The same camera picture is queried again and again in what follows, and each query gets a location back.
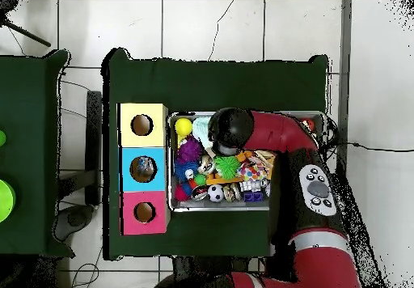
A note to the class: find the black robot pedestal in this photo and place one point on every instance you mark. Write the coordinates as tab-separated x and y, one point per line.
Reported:
207	265

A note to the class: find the black tripod leg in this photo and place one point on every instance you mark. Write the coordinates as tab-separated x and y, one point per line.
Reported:
29	35

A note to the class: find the shallow metal mesh bin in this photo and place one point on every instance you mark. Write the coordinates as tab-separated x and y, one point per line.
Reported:
200	207

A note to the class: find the large bright green cup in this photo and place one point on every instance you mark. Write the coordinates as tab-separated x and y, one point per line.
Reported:
5	200

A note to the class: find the yellow smooth ball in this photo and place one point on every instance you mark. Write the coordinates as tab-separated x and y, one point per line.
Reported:
183	127

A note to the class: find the purple spiky ball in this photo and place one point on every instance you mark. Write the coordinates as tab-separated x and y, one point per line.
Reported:
190	149

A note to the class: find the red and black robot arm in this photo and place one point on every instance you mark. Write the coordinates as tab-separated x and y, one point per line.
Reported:
307	220

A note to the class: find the small bright green object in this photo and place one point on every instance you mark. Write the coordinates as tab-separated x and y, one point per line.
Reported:
2	138

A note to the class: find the dark green side table cloth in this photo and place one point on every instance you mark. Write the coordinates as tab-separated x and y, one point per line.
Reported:
26	139

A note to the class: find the orange plastic block toy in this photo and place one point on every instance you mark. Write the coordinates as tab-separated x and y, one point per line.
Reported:
241	156

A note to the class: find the wooden box with three holes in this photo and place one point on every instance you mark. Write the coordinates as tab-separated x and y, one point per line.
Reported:
144	140

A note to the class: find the mint green cloth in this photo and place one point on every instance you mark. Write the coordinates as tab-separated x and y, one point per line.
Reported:
200	127

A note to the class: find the black and white soccer ball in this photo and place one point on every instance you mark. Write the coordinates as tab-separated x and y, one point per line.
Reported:
216	193

